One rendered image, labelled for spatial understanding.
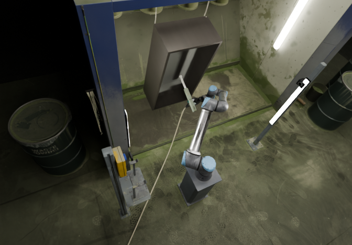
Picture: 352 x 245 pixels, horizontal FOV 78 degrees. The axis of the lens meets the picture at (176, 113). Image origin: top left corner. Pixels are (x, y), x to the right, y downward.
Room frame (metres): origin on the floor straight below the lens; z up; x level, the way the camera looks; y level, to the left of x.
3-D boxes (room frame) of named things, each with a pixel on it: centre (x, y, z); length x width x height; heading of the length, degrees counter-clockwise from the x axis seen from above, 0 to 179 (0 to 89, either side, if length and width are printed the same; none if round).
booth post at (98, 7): (1.09, 0.56, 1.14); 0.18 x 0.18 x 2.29; 35
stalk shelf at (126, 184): (0.63, 0.24, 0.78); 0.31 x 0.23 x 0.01; 35
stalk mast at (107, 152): (0.54, 0.36, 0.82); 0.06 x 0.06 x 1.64; 35
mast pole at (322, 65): (1.90, -1.31, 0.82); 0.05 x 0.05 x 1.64; 35
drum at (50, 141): (1.07, 1.35, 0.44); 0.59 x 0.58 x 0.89; 106
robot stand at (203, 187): (0.97, -0.42, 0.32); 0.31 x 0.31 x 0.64; 35
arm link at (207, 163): (0.97, -0.41, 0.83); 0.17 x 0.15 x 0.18; 82
